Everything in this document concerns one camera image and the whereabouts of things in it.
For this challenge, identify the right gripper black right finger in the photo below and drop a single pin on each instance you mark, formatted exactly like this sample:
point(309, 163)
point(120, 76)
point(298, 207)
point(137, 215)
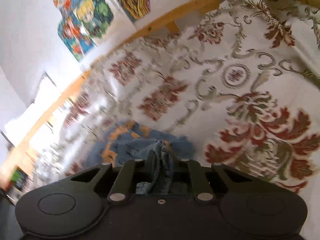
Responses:
point(180, 176)

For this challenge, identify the blue pants with orange cars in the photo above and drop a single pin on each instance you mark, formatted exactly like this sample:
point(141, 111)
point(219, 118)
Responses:
point(127, 141)

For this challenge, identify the floral white bedspread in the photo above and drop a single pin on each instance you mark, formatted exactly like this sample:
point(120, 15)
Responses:
point(212, 84)

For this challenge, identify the blond chibi character poster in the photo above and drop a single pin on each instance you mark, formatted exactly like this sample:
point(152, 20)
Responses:
point(96, 16)

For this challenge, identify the white window frame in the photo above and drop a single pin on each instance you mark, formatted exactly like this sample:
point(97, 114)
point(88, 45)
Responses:
point(17, 127)

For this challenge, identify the wooden bed frame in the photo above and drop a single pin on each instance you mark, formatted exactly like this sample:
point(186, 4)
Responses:
point(125, 45)

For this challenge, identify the anime girl poster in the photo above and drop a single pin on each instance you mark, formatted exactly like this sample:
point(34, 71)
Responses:
point(69, 29)

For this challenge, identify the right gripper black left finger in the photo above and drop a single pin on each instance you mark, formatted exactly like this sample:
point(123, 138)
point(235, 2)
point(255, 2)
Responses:
point(146, 174)

